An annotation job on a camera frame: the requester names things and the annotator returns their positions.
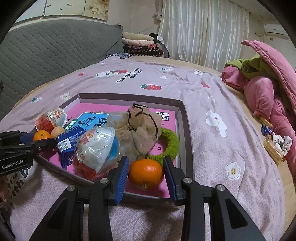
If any pink quilt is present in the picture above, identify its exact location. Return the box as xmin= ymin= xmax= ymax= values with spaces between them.
xmin=221 ymin=40 xmax=296 ymax=167

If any green fuzzy scrunchie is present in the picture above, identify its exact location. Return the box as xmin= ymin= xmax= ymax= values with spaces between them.
xmin=147 ymin=127 xmax=180 ymax=161

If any beige folded blanket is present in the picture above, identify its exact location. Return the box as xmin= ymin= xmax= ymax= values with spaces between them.
xmin=122 ymin=32 xmax=154 ymax=41

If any black garment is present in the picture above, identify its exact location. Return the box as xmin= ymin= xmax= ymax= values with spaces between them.
xmin=148 ymin=33 xmax=170 ymax=58

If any blue snack packet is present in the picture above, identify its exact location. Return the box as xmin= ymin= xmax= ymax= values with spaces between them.
xmin=57 ymin=125 xmax=87 ymax=168

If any wafer biscuit packet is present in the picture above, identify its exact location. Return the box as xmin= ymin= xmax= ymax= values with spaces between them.
xmin=264 ymin=137 xmax=284 ymax=163

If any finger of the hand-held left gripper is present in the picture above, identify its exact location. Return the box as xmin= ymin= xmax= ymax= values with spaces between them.
xmin=0 ymin=130 xmax=35 ymax=147
xmin=31 ymin=138 xmax=58 ymax=154

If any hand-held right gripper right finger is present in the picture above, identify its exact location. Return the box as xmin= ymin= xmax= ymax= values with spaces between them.
xmin=163 ymin=156 xmax=266 ymax=241

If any beige sheer scrunchie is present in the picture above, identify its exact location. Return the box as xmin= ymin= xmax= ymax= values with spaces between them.
xmin=107 ymin=103 xmax=162 ymax=161

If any orange tangerine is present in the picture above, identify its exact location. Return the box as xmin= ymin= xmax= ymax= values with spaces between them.
xmin=129 ymin=159 xmax=164 ymax=191
xmin=33 ymin=130 xmax=52 ymax=141

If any dark patterned folded blanket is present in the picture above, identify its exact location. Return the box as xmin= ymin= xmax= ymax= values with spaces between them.
xmin=124 ymin=44 xmax=163 ymax=56

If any green blanket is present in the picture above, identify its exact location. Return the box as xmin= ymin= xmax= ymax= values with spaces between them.
xmin=225 ymin=53 xmax=278 ymax=79

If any grey shallow cardboard box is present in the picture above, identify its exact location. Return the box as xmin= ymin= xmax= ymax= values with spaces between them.
xmin=35 ymin=93 xmax=193 ymax=204

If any red egg-shaped snack pack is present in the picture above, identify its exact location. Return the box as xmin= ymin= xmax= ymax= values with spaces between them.
xmin=72 ymin=127 xmax=120 ymax=181
xmin=35 ymin=107 xmax=68 ymax=134

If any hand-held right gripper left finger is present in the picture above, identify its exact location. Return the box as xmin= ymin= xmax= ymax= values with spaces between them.
xmin=30 ymin=156 xmax=130 ymax=241

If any white air conditioner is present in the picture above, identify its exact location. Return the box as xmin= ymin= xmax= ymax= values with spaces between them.
xmin=264 ymin=23 xmax=287 ymax=36

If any blue patterned cloth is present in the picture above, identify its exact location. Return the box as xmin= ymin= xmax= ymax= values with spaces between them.
xmin=105 ymin=53 xmax=131 ymax=60

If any white curtain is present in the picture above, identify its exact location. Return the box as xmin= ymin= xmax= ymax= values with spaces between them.
xmin=157 ymin=0 xmax=250 ymax=72

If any pink folded blanket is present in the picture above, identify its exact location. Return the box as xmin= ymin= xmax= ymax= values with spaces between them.
xmin=122 ymin=38 xmax=158 ymax=47

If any floral wall painting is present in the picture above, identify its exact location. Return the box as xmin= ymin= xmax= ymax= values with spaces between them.
xmin=16 ymin=0 xmax=109 ymax=24

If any blue wrapped candy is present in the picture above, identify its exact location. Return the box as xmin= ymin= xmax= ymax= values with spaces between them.
xmin=261 ymin=124 xmax=273 ymax=136

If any walnut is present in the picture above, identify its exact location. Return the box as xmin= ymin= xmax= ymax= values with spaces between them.
xmin=51 ymin=126 xmax=66 ymax=138

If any grey quilted headboard cover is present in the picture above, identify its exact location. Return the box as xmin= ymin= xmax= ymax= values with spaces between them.
xmin=0 ymin=20 xmax=124 ymax=121

